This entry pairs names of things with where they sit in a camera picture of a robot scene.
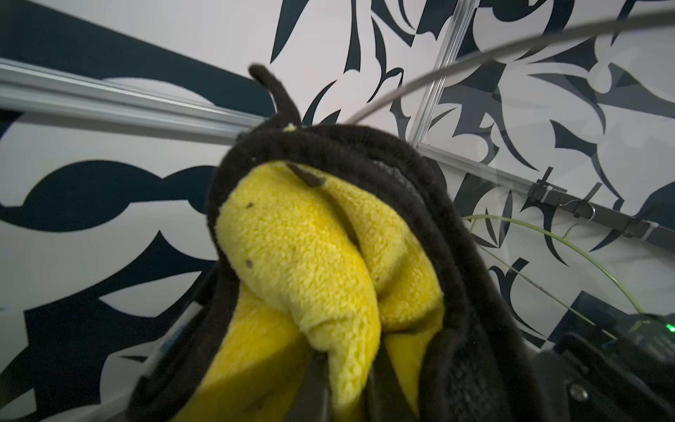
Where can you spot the black wall hook rack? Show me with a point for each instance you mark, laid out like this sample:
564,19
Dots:
653,223

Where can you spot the yellow cleaning cloth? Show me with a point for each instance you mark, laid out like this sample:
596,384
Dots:
347,288

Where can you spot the small glass pan lid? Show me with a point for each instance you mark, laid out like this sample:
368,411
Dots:
593,110

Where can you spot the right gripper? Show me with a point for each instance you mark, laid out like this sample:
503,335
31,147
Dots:
630,378

